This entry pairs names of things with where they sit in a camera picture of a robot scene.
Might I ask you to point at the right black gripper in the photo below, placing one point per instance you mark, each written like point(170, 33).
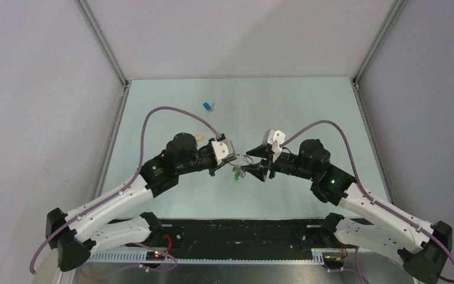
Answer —
point(260, 170)

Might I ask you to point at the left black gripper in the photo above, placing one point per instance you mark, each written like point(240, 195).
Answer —
point(215, 166)

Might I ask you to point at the key with blue tag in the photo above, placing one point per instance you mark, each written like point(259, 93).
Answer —
point(209, 107)

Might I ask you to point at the large metal keyring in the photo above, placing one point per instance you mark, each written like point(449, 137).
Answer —
point(242, 160)

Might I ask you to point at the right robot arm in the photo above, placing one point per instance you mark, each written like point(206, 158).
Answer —
point(419, 246)

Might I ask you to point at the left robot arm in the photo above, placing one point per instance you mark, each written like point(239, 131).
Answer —
point(79, 233)

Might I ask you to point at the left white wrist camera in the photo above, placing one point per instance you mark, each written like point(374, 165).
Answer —
point(223, 147)

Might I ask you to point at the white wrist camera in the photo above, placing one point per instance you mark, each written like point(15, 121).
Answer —
point(274, 139)
point(223, 147)

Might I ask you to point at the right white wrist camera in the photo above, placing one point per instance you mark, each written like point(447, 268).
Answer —
point(274, 139)

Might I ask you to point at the white slotted cable duct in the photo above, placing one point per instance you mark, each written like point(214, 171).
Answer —
point(151, 257)

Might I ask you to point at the left aluminium frame post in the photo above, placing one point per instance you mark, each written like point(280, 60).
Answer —
point(100, 38)

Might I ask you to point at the aluminium frame post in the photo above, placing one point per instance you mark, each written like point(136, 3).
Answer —
point(100, 38)
point(388, 23)

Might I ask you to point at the right aluminium frame post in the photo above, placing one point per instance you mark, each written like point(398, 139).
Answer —
point(388, 23)

